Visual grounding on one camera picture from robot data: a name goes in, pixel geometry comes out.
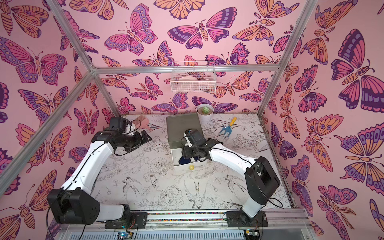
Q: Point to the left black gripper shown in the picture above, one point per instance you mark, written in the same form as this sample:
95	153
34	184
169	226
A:
139	141

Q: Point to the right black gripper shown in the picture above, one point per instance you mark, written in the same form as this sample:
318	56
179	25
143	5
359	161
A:
186	153

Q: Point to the blue brooch box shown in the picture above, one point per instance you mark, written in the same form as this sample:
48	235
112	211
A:
183	161

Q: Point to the green drawer cabinet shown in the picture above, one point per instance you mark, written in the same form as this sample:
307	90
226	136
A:
176	127

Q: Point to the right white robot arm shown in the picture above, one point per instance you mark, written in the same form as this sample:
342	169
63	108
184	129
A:
261	179

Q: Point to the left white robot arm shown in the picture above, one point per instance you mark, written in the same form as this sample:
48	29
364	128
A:
73	203

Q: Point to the blue yellow garden fork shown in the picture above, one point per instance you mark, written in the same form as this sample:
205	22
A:
227	130

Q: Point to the potted cactus white pot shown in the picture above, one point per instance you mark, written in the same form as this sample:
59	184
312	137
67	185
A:
205	113

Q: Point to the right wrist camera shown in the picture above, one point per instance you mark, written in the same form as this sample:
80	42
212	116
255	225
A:
194	138

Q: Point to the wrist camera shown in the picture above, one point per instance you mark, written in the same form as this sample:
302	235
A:
130	128
194	138

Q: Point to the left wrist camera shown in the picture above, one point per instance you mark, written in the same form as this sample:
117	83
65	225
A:
130	128

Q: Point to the white wire basket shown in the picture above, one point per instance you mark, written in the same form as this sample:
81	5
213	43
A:
193	77

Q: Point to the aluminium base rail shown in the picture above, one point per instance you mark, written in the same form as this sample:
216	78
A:
270	224

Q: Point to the aluminium frame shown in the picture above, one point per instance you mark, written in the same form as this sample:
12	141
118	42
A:
44	57

